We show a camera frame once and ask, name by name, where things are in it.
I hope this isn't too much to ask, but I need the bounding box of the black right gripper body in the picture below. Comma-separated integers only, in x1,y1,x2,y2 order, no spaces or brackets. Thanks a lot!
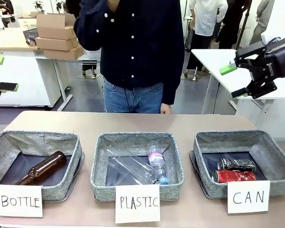
266,37,285,79

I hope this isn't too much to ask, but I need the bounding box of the crushed black silver can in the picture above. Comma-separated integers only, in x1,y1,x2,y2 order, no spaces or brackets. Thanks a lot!
218,158,256,173

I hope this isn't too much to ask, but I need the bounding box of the brown glass bottle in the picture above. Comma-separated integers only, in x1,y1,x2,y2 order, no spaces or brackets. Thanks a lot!
15,151,67,186

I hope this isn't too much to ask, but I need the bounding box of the crushed red can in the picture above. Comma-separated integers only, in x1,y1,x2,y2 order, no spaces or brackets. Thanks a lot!
212,169,257,183

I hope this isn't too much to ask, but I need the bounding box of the large clear plastic bottle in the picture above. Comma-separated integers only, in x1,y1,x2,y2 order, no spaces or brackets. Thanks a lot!
106,154,157,185

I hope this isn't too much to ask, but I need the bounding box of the person's right forearm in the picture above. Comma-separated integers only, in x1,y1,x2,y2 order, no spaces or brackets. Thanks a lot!
73,0,117,51

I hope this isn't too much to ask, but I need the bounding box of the person's left forearm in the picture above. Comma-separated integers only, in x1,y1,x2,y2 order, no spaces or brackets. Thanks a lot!
161,57,185,105

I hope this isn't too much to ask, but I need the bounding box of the grey fabric basket labelled can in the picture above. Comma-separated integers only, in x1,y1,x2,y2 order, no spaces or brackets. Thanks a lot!
189,129,285,199

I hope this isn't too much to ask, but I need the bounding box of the white paper sign CAN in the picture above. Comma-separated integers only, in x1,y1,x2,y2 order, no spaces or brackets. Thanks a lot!
227,180,270,214

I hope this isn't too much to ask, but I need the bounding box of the grey fabric basket labelled bottle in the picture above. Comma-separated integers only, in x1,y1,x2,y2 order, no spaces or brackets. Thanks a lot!
0,130,86,202

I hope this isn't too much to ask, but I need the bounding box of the grey fabric basket labelled plastic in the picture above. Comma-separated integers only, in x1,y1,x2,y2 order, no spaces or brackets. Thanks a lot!
90,132,185,202

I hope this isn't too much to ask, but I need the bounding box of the person's left hand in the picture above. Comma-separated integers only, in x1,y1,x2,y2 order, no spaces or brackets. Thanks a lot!
160,103,172,114

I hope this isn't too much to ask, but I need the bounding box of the person's right hand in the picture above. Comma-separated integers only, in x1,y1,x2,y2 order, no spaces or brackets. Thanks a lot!
108,0,121,12

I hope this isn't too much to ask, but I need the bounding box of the wooden top table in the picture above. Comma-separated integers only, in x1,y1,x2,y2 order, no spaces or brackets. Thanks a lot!
0,28,45,52

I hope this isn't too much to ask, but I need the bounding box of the black tripod pole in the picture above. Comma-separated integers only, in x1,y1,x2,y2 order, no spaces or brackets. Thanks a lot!
235,0,252,50

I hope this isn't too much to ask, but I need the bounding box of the bystander in black clothes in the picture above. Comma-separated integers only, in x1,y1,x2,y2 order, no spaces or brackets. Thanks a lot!
216,0,250,50

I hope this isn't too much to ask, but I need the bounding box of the bystander in grey clothes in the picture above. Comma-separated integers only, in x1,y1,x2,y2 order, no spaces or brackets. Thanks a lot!
248,0,275,50

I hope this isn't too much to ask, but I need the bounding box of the large white table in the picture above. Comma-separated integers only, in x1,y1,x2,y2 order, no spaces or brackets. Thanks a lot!
191,48,285,124

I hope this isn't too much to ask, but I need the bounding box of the seated person in black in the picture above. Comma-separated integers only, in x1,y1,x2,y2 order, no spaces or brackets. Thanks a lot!
0,0,15,28

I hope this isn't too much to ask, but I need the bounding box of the bystander in white shirt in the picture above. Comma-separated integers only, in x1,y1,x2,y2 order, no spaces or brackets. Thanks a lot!
184,0,228,76

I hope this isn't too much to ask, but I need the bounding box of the white desk with legs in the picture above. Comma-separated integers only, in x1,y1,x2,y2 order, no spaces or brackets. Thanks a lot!
35,51,102,112

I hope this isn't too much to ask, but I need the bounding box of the closed flat cardboard box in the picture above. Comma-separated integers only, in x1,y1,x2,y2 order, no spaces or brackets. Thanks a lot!
35,37,79,51
43,45,84,60

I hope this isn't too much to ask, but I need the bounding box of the open cardboard box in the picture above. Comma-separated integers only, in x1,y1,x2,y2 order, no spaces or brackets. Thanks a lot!
36,13,78,40

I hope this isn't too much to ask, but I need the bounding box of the person in dark shirt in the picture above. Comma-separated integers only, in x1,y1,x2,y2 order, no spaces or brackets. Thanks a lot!
73,0,186,114

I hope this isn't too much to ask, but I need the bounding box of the white paper sign BOTTLE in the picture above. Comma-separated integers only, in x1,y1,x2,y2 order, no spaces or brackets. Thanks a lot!
0,184,43,218

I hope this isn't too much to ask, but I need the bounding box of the white paper sign PLASTIC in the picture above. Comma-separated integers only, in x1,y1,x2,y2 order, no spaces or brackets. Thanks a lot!
115,184,161,224

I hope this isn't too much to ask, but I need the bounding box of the black wire basket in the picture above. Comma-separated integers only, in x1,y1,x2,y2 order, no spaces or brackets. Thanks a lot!
23,28,38,43

